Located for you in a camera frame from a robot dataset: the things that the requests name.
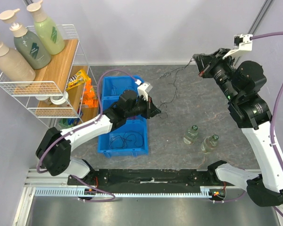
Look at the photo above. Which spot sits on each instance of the beige pump bottle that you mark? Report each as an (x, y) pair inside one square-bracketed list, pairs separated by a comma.
[(14, 65)]

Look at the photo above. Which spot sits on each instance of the glass bottle green cap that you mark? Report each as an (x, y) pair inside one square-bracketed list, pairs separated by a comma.
[(209, 144), (191, 135)]

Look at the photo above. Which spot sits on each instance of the white wire shelf rack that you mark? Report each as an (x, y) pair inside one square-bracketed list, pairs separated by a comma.
[(52, 80)]

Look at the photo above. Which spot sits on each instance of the dark green pump bottle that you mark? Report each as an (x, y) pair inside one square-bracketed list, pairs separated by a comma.
[(27, 43)]

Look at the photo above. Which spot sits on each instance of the white jar on shelf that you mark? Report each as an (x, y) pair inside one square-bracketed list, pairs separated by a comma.
[(62, 101)]

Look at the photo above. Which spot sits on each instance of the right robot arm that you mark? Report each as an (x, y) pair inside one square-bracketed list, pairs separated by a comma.
[(253, 116)]

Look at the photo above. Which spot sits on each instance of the right glass bottle green cap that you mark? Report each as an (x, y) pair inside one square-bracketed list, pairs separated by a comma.
[(209, 144)]

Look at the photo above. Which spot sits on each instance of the left glass bottle green cap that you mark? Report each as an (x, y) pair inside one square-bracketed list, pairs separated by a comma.
[(191, 135)]

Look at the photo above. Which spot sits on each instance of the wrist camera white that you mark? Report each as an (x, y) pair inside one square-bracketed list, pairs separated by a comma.
[(143, 89), (242, 45)]

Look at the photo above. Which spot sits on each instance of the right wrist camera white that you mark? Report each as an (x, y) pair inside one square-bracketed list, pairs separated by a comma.
[(242, 45)]

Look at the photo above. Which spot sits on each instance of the light green pump bottle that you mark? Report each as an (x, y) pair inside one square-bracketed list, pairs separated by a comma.
[(46, 29)]

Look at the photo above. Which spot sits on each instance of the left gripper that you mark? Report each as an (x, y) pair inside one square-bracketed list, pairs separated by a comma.
[(152, 110)]

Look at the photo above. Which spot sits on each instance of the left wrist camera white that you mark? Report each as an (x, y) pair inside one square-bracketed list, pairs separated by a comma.
[(143, 89)]

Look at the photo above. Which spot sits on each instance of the aluminium corner post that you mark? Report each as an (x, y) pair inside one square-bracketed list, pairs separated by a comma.
[(260, 16)]

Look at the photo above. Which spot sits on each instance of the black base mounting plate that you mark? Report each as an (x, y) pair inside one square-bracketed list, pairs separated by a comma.
[(150, 181)]

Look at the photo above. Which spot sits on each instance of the blue three-compartment bin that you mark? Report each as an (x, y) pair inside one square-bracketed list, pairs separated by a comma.
[(132, 138)]

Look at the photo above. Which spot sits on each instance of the green blue box on shelf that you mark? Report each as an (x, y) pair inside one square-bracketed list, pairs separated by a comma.
[(65, 123)]

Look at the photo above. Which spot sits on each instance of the orange plastic object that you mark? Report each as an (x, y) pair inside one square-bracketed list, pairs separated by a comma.
[(89, 96)]

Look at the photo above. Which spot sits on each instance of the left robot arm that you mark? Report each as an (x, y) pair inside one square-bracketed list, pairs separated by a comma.
[(54, 151)]

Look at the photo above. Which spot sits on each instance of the white slotted cable duct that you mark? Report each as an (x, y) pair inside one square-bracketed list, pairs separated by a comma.
[(84, 192)]

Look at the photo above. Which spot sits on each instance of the yellow candy bag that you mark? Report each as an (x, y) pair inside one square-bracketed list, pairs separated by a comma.
[(79, 78)]

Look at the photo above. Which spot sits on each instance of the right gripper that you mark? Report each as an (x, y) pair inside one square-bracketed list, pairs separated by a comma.
[(206, 67)]

